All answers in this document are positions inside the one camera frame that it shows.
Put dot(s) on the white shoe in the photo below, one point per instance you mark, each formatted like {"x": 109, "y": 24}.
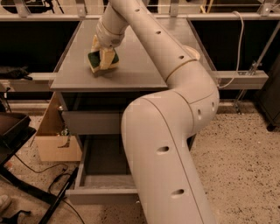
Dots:
{"x": 5, "y": 201}

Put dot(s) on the open bottom drawer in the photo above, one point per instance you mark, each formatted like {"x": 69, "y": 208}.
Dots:
{"x": 103, "y": 176}

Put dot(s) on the white paper bowl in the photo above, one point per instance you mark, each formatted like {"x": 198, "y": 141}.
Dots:
{"x": 193, "y": 52}

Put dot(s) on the grey wooden drawer cabinet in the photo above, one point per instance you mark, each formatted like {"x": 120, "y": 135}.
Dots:
{"x": 114, "y": 90}

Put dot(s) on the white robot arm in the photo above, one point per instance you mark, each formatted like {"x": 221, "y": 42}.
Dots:
{"x": 155, "y": 127}

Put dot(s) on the cardboard box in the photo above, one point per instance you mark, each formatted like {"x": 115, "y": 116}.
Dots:
{"x": 53, "y": 139}

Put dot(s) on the green yellow sponge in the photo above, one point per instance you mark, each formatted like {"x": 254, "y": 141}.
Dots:
{"x": 94, "y": 61}

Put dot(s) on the closed middle drawer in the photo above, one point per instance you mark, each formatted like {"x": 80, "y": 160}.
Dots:
{"x": 92, "y": 122}

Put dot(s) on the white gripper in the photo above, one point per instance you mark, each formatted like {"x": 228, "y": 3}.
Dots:
{"x": 107, "y": 39}

